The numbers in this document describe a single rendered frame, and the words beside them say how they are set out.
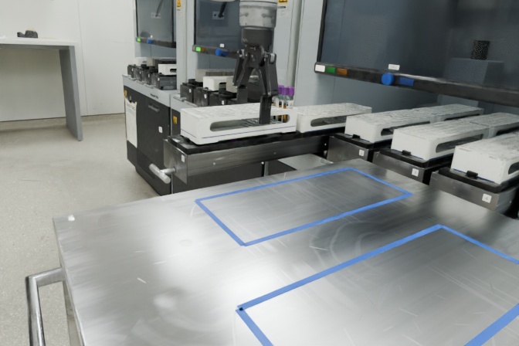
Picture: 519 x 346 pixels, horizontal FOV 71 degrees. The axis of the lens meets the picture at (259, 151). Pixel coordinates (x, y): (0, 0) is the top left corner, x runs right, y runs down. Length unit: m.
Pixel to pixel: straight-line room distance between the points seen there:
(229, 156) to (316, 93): 0.45
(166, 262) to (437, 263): 0.32
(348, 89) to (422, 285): 0.94
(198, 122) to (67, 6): 3.58
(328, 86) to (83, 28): 3.43
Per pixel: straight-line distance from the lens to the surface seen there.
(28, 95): 4.33
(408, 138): 0.94
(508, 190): 0.87
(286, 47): 1.31
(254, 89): 1.44
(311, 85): 1.21
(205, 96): 1.63
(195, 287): 0.40
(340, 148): 1.02
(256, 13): 0.89
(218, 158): 0.85
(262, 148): 0.92
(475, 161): 0.87
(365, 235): 0.52
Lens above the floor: 1.07
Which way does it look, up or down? 18 degrees down
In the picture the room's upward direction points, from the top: 4 degrees clockwise
